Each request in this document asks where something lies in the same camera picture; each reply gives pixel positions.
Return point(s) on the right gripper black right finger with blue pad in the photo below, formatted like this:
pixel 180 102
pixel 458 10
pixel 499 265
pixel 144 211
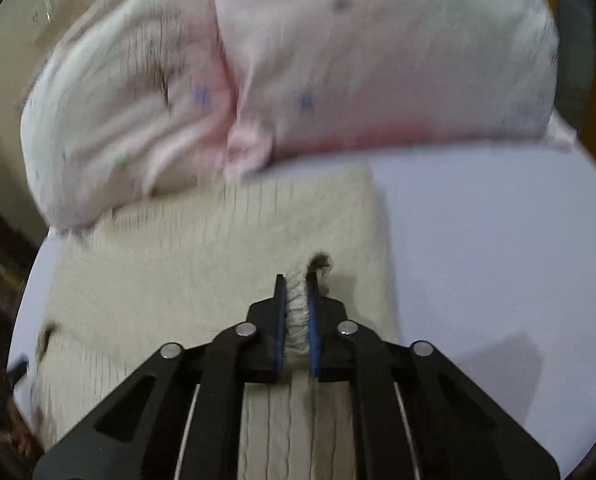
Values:
pixel 416 415

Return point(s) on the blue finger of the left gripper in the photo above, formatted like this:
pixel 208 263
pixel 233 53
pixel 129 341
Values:
pixel 18 366

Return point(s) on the wall light switch plate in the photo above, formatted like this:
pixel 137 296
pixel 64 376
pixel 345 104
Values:
pixel 45 12

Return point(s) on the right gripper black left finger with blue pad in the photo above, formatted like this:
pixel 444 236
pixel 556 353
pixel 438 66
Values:
pixel 178 415

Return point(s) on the white pink pillow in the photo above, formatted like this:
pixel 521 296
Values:
pixel 135 100
pixel 333 75

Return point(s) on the beige knitted sweater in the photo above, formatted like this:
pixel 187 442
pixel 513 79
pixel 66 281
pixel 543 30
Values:
pixel 185 267

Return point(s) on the white pink right pillow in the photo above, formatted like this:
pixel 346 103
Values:
pixel 333 75

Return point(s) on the white pink left pillow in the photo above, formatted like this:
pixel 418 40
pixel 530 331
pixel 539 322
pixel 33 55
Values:
pixel 135 100

